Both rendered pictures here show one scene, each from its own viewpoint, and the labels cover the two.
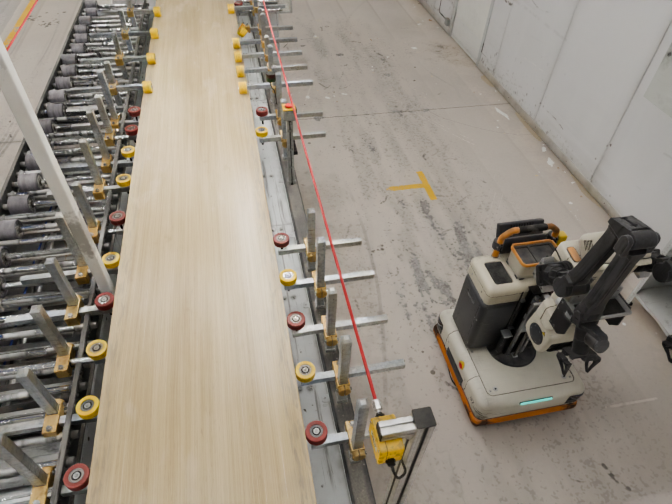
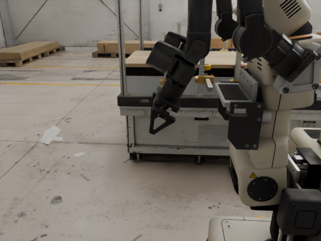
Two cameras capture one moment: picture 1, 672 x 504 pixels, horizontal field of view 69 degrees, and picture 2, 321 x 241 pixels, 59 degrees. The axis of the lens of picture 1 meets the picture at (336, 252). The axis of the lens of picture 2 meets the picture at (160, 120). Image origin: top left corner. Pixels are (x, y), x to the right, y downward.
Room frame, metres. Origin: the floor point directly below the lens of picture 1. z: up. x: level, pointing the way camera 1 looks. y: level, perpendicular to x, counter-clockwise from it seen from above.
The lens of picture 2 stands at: (1.30, -2.07, 1.31)
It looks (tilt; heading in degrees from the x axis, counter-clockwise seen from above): 22 degrees down; 107
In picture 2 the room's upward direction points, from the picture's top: straight up
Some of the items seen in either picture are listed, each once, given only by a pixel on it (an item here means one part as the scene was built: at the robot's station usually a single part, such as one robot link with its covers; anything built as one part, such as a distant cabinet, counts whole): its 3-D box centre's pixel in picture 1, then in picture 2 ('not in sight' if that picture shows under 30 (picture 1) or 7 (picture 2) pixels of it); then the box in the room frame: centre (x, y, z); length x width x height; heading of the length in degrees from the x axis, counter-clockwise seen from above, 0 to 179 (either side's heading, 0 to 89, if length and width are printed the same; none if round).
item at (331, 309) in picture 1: (330, 325); (237, 72); (1.23, 0.01, 0.88); 0.04 x 0.04 x 0.48; 14
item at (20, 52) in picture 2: not in sight; (28, 49); (-4.57, 4.54, 0.23); 2.41 x 0.77 x 0.17; 105
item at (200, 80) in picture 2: (341, 377); (204, 79); (1.00, -0.05, 0.83); 0.14 x 0.06 x 0.05; 14
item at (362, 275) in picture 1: (329, 280); not in sight; (1.52, 0.02, 0.83); 0.43 x 0.03 x 0.04; 104
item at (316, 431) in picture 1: (316, 437); not in sight; (0.74, 0.04, 0.85); 0.08 x 0.08 x 0.11
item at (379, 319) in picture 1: (340, 325); not in sight; (1.28, -0.04, 0.80); 0.43 x 0.03 x 0.04; 104
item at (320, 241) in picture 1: (320, 275); not in sight; (1.47, 0.07, 0.92); 0.04 x 0.04 x 0.48; 14
